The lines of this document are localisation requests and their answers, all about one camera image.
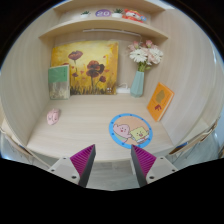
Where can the wooden shelf with ornaments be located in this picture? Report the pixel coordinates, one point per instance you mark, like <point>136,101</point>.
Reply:
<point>103,24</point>

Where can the round cartoon mouse pad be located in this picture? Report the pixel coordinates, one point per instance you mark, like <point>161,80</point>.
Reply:
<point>130,130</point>

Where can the pink computer mouse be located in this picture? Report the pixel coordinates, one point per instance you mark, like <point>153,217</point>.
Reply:
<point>53,116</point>

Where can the pink and white flower bouquet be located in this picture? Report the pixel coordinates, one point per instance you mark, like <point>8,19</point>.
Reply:
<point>146,55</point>

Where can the yellow poppy flower painting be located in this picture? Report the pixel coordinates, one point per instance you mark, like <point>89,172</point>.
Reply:
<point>90,63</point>

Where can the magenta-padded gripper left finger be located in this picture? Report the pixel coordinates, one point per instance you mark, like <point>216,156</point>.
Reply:
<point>83,160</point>

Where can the green and beige book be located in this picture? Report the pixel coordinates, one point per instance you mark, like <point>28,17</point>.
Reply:
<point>59,81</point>

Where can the pale teal faceted vase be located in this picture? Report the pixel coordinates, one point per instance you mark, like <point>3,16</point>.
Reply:
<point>137,85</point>

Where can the orange book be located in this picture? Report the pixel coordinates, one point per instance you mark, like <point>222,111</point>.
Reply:
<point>160,101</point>

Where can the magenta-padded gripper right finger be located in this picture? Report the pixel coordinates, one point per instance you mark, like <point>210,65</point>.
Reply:
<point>144,160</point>

